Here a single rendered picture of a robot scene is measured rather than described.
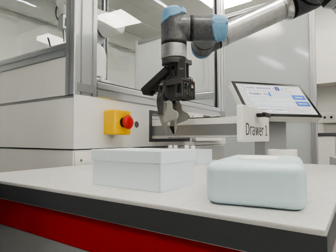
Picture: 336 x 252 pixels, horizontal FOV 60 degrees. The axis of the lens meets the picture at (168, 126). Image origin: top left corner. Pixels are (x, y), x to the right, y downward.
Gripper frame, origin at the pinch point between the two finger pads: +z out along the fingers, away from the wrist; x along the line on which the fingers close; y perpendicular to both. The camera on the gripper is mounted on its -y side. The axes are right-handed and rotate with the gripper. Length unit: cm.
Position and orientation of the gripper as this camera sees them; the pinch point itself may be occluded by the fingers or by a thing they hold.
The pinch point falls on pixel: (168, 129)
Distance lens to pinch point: 85.7
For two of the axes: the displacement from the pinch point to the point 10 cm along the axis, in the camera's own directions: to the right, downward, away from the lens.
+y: 8.2, -0.3, -5.8
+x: 5.8, 0.4, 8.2
